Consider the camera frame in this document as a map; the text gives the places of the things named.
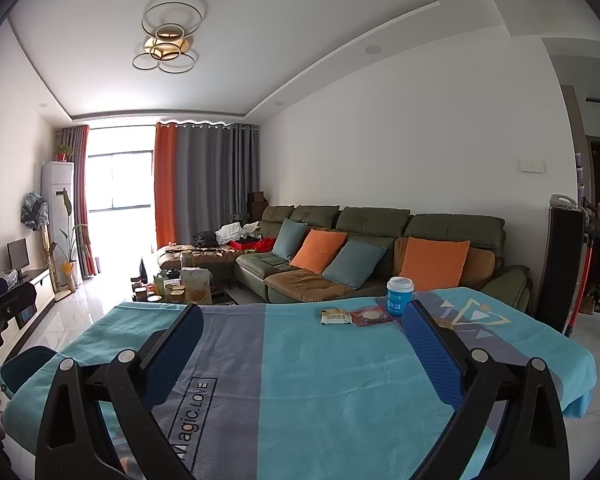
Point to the green sectional sofa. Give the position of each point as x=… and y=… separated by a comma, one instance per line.
x=275, y=280

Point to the teal grey tablecloth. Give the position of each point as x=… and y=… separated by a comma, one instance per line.
x=271, y=393

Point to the white snack packet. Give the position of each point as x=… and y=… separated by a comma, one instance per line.
x=333, y=316

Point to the black tall speaker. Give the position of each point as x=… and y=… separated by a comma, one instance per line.
x=565, y=238

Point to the red snack packet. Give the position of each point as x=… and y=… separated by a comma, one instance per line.
x=370, y=316

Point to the blue white paper cup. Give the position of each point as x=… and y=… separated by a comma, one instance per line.
x=400, y=292

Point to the dark teal trash bin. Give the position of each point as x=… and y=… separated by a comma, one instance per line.
x=16, y=371

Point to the orange cushion far end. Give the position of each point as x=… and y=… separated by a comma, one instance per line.
x=433, y=264

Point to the small black monitor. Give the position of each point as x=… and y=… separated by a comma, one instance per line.
x=18, y=255

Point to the orange cushion near window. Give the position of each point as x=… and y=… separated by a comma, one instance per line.
x=318, y=250

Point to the white black TV cabinet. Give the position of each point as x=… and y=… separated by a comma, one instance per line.
x=42, y=282

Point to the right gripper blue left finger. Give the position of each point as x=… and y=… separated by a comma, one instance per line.
x=166, y=359

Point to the white wall switch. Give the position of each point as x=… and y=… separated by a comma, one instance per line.
x=531, y=166

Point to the gold ring ceiling lamp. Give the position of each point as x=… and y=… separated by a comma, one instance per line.
x=169, y=28

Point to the left striped curtain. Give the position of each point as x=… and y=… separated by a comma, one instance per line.
x=71, y=142

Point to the cluttered coffee table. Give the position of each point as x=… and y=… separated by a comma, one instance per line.
x=185, y=279

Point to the tall green potted plant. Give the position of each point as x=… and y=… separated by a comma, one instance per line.
x=72, y=266

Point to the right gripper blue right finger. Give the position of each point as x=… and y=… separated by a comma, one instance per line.
x=438, y=350

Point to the teal cushion near window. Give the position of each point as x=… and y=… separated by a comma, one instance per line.
x=289, y=239

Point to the white standing air conditioner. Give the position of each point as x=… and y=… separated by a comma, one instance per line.
x=57, y=180

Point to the orange grey curtain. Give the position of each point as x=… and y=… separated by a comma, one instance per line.
x=203, y=176

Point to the teal cushion middle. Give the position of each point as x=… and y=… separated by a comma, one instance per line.
x=354, y=264

